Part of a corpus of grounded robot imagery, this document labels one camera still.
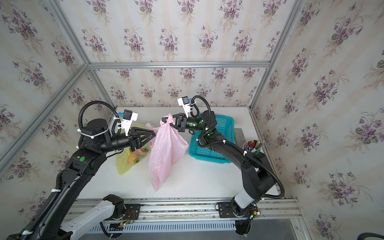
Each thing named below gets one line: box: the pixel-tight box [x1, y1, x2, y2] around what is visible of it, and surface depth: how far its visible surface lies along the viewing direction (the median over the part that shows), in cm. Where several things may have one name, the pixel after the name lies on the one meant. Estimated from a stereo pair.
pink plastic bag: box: [146, 114, 190, 192], surface depth 64 cm
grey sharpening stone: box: [234, 128, 246, 148], surface depth 103 cm
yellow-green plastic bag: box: [116, 139, 152, 176], surface depth 87 cm
